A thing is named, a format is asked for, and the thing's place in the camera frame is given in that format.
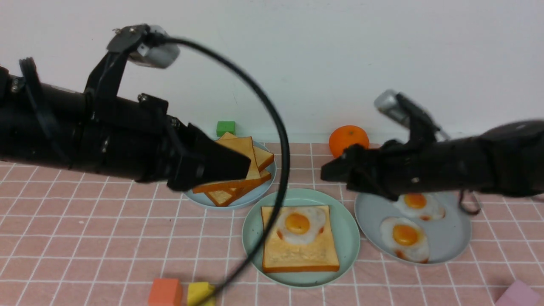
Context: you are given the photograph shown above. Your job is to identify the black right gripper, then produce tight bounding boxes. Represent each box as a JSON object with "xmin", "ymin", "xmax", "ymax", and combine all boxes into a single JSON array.
[{"xmin": 320, "ymin": 142, "xmax": 430, "ymax": 200}]

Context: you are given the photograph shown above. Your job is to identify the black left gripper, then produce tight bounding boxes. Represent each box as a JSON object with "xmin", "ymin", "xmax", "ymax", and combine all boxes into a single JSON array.
[{"xmin": 138, "ymin": 93, "xmax": 251, "ymax": 192}]

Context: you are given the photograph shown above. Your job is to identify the toast slice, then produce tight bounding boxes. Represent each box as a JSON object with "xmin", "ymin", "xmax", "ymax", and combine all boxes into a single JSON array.
[
  {"xmin": 262, "ymin": 205, "xmax": 340, "ymax": 273},
  {"xmin": 204, "ymin": 187, "xmax": 255, "ymax": 207},
  {"xmin": 219, "ymin": 133, "xmax": 274, "ymax": 187},
  {"xmin": 192, "ymin": 137, "xmax": 261, "ymax": 194}
]

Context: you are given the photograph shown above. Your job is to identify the fried egg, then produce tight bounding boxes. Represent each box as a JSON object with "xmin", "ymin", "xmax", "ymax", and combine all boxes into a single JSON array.
[
  {"xmin": 276, "ymin": 207, "xmax": 327, "ymax": 245},
  {"xmin": 380, "ymin": 217, "xmax": 430, "ymax": 264},
  {"xmin": 393, "ymin": 193, "xmax": 446, "ymax": 221}
]

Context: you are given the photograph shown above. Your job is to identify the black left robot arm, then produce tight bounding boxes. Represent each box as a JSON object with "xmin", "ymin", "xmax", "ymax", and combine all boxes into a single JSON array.
[{"xmin": 1, "ymin": 58, "xmax": 251, "ymax": 192}]

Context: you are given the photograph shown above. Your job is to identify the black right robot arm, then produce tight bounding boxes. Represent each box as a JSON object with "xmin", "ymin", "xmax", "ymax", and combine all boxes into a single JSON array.
[{"xmin": 320, "ymin": 120, "xmax": 544, "ymax": 200}]

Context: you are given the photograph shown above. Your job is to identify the orange mandarin fruit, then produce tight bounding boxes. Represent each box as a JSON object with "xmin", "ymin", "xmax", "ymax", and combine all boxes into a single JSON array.
[{"xmin": 329, "ymin": 125, "xmax": 370, "ymax": 158}]

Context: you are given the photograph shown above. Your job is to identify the green cube block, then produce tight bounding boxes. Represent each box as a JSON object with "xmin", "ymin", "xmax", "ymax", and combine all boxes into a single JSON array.
[{"xmin": 216, "ymin": 121, "xmax": 236, "ymax": 137}]

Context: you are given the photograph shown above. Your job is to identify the light blue bread plate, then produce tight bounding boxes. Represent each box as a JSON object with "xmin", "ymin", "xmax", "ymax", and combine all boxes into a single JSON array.
[{"xmin": 185, "ymin": 141, "xmax": 277, "ymax": 211}]

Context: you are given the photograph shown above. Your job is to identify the teal green centre plate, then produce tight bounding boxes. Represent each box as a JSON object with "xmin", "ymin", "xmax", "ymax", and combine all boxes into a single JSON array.
[{"xmin": 241, "ymin": 189, "xmax": 361, "ymax": 289}]

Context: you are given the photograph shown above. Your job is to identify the grey blue egg plate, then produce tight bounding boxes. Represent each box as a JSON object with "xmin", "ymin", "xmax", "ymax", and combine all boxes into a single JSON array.
[{"xmin": 355, "ymin": 192, "xmax": 472, "ymax": 266}]

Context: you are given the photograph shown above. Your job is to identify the yellow foam block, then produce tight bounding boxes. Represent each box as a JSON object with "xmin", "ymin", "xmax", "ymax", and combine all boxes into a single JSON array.
[{"xmin": 187, "ymin": 282, "xmax": 216, "ymax": 306}]

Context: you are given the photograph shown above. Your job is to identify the orange foam block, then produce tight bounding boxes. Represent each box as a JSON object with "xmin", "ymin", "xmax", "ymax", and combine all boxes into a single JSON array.
[{"xmin": 147, "ymin": 278, "xmax": 183, "ymax": 306}]

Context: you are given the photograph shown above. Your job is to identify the pink foam block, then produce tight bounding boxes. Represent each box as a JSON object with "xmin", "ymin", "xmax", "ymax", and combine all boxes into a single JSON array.
[{"xmin": 495, "ymin": 280, "xmax": 541, "ymax": 306}]

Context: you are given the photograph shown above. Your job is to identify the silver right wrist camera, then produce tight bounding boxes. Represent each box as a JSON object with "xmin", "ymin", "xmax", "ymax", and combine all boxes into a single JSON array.
[{"xmin": 374, "ymin": 89, "xmax": 451, "ymax": 142}]

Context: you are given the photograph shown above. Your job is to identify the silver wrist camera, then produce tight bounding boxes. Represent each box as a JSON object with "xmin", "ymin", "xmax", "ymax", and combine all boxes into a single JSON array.
[
  {"xmin": 106, "ymin": 24, "xmax": 180, "ymax": 69},
  {"xmin": 374, "ymin": 89, "xmax": 451, "ymax": 142}
]

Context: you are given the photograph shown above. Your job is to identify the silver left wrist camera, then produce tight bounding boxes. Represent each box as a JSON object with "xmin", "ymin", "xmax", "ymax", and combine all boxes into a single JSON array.
[{"xmin": 106, "ymin": 24, "xmax": 180, "ymax": 69}]

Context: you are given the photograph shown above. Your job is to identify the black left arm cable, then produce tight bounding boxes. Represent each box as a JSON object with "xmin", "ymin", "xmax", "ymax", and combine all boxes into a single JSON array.
[{"xmin": 161, "ymin": 36, "xmax": 291, "ymax": 306}]

